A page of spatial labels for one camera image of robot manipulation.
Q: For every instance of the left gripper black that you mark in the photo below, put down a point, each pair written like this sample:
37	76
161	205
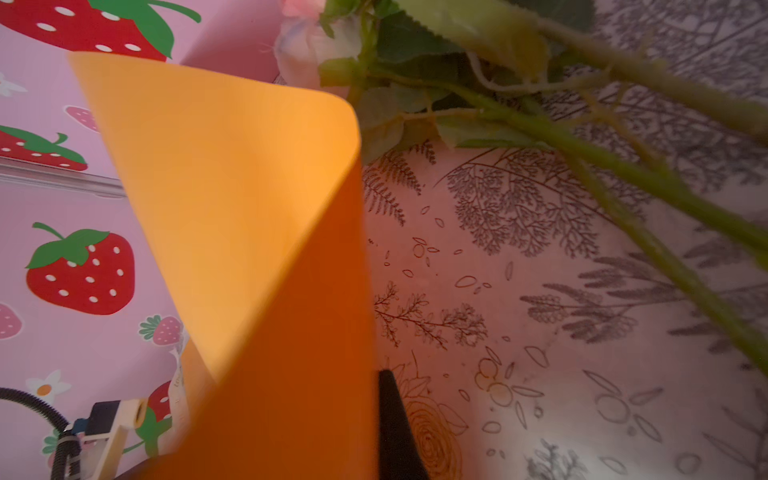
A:
96	451

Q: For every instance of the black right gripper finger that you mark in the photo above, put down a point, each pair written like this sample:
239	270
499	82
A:
398	457

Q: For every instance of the orange wrapping paper sheet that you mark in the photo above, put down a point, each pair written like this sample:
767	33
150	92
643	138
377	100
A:
249	196

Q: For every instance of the white fake rose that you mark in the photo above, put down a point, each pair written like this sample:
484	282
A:
414	71

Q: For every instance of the pale pink fake rose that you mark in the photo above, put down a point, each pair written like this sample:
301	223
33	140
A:
490	29

